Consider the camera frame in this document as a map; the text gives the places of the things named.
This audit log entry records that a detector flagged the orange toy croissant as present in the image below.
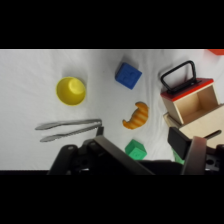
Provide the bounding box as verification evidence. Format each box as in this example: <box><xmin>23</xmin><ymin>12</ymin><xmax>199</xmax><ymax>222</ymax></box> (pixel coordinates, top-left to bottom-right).
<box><xmin>121</xmin><ymin>101</ymin><xmax>150</xmax><ymax>131</ymax></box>

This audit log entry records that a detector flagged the orange toy block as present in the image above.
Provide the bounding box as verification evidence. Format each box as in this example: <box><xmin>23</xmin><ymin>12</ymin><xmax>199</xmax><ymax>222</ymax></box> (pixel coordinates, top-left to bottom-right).
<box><xmin>207</xmin><ymin>49</ymin><xmax>224</xmax><ymax>57</ymax></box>

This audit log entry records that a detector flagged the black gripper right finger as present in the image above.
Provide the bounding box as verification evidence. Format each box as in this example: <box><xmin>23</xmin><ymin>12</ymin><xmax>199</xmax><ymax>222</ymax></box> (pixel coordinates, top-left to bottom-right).
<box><xmin>168</xmin><ymin>126</ymin><xmax>208</xmax><ymax>176</ymax></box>

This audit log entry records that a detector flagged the yellow plastic cup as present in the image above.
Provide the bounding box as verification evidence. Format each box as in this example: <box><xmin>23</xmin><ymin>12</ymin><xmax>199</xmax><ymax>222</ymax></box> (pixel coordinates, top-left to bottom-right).
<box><xmin>55</xmin><ymin>76</ymin><xmax>87</xmax><ymax>107</ymax></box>

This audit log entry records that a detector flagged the blue toy block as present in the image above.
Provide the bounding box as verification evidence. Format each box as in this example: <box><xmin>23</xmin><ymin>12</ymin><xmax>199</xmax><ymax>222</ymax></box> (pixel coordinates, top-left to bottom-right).
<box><xmin>114</xmin><ymin>62</ymin><xmax>143</xmax><ymax>91</ymax></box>

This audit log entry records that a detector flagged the wooden drawer red front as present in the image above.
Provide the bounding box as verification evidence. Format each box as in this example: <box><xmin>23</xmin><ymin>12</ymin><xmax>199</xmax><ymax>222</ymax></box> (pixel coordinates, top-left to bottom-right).
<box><xmin>159</xmin><ymin>60</ymin><xmax>224</xmax><ymax>126</ymax></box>

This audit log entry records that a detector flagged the light wooden drawer cabinet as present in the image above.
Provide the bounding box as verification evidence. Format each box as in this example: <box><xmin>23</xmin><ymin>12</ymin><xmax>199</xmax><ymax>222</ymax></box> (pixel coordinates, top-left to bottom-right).
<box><xmin>162</xmin><ymin>104</ymin><xmax>224</xmax><ymax>149</ymax></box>

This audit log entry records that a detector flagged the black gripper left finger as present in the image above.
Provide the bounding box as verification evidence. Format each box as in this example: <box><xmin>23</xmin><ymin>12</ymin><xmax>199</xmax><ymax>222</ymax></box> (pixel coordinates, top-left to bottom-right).
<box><xmin>94</xmin><ymin>125</ymin><xmax>156</xmax><ymax>176</ymax></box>

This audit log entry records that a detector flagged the green toy block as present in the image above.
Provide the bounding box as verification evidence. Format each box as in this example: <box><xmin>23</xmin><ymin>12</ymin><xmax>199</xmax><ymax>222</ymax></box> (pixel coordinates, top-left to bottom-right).
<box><xmin>124</xmin><ymin>138</ymin><xmax>148</xmax><ymax>161</ymax></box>

